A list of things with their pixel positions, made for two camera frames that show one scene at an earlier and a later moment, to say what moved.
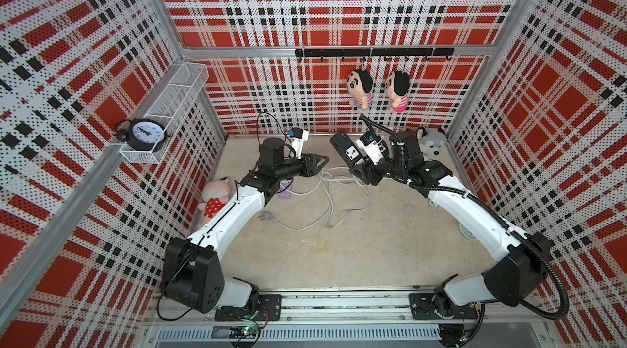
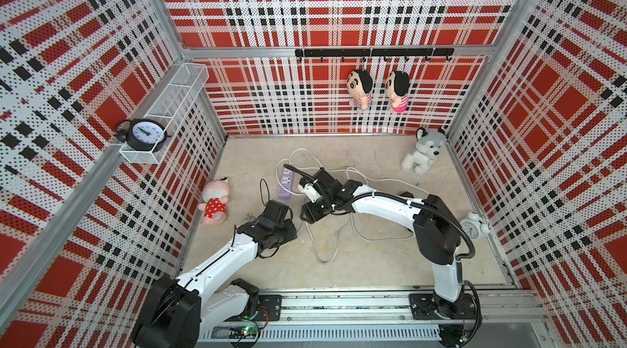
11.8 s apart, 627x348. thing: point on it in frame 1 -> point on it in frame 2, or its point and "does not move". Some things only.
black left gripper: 309,161 -> 291,232
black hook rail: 427,52 does not move
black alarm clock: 141,134 does not move
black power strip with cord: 348,149 -> 313,211
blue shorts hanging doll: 359,83 does not move
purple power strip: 286,193 does not move
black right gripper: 368,169 -> 311,215
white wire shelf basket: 173,105 does not move
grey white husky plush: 431,143 does not move
